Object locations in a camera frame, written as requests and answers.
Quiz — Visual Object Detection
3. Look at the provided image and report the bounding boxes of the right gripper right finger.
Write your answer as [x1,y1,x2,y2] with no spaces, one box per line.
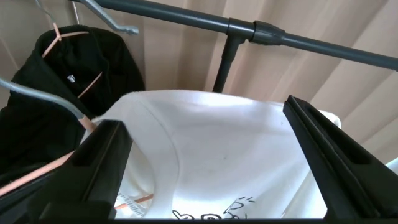
[282,95,398,218]

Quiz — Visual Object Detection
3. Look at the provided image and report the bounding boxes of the black clothes rack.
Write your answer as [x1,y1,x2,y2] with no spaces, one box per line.
[70,0,398,93]

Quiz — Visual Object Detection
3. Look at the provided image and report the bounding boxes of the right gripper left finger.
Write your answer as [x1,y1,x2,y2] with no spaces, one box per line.
[27,119,134,220]

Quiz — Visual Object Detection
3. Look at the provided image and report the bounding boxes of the white garment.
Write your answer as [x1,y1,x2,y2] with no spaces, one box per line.
[82,89,342,220]

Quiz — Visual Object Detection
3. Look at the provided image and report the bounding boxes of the black shorts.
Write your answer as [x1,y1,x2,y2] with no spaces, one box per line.
[0,24,146,187]

